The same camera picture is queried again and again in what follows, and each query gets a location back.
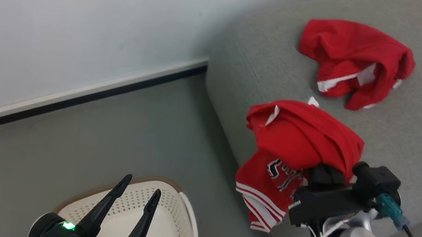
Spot red garment with white trim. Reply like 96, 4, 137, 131
292, 15, 420, 118

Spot teal cable connector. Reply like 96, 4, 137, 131
373, 192, 414, 231

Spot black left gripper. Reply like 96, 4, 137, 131
28, 163, 164, 237

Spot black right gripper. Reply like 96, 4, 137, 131
286, 160, 376, 237

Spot red garment with striped hem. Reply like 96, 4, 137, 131
229, 89, 370, 237

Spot grey fabric sofa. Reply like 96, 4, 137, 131
186, 0, 422, 237

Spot black and white baseboard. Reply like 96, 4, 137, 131
0, 32, 209, 168

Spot cream perforated laundry basket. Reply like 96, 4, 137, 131
51, 164, 207, 237

